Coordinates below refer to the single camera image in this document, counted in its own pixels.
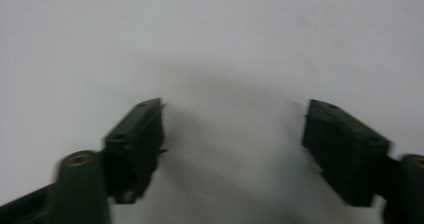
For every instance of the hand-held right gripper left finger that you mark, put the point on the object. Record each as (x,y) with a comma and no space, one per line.
(136,140)

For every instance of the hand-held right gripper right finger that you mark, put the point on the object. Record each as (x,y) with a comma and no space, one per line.
(343,150)

